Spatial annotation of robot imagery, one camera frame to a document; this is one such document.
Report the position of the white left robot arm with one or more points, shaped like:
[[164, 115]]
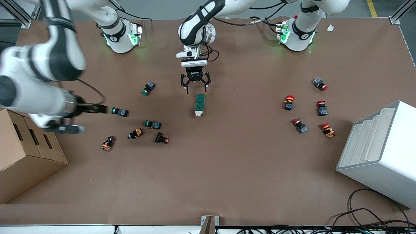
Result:
[[195, 26]]

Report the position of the red button orange collar switch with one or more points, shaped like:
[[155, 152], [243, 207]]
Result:
[[288, 104]]

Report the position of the small white paper scrap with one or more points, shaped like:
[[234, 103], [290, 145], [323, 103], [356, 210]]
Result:
[[330, 28]]

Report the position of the black switch red contact block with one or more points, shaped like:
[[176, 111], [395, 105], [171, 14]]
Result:
[[162, 138]]

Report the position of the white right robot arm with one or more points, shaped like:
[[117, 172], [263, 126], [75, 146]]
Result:
[[19, 58]]

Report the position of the brown cardboard organizer box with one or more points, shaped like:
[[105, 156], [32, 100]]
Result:
[[26, 162]]

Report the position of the white stepped organizer bin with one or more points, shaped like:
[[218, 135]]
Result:
[[383, 152]]

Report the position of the green button switch blue body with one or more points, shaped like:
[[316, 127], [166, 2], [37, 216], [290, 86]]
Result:
[[148, 87], [152, 124], [119, 111]]

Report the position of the black button switch orange body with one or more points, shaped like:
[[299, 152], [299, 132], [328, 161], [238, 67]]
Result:
[[108, 143], [135, 133]]

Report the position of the red button switch blue body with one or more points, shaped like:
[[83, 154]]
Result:
[[301, 127], [318, 82], [322, 110]]

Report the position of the aluminium frame profile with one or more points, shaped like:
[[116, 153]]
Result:
[[401, 11], [19, 14]]

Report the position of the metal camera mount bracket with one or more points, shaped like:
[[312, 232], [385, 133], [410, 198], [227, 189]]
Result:
[[209, 224]]

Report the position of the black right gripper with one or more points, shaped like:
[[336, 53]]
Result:
[[82, 108]]

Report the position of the white table edge rail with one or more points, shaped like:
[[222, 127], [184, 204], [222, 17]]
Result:
[[65, 229]]

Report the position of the red button switch orange body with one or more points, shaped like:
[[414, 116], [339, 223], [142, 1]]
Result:
[[328, 130]]

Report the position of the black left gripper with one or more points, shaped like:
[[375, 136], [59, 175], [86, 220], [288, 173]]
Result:
[[195, 74]]

